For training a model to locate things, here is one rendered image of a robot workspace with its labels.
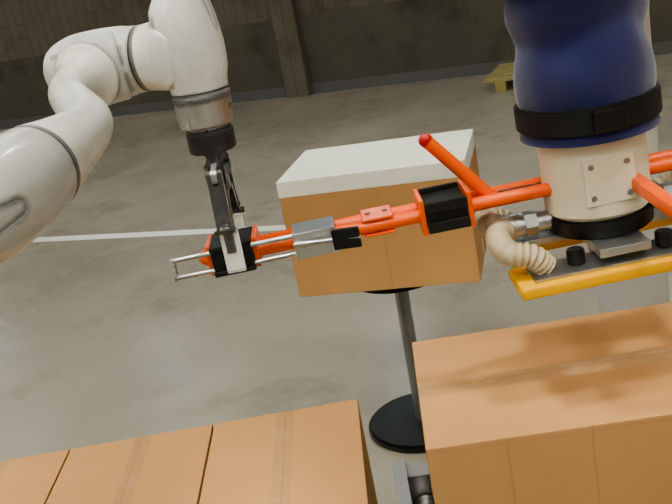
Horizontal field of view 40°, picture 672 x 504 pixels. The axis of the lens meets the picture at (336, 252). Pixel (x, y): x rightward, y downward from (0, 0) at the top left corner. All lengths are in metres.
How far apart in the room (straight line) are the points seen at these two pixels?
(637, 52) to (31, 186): 0.89
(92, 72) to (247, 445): 1.28
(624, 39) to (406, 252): 1.64
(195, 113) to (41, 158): 0.48
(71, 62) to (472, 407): 0.84
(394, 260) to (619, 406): 1.53
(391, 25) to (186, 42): 9.18
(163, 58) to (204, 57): 0.06
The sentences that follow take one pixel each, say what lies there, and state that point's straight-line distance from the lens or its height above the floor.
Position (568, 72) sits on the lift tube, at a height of 1.48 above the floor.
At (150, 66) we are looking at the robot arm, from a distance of 1.44.
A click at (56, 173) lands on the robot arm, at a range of 0.99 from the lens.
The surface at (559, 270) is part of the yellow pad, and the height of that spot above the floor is 1.18.
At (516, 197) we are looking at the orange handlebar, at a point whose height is 1.28.
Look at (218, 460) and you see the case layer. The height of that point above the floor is 0.54.
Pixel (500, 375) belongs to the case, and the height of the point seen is 0.95.
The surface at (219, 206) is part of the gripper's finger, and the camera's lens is 1.44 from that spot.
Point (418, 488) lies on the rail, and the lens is 2.10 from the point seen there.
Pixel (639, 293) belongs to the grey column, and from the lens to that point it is 2.73.
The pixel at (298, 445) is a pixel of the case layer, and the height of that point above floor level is 0.54.
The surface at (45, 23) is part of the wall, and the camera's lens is 12.85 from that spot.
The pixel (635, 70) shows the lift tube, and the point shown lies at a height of 1.46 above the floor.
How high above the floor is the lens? 1.73
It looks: 19 degrees down
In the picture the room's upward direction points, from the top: 11 degrees counter-clockwise
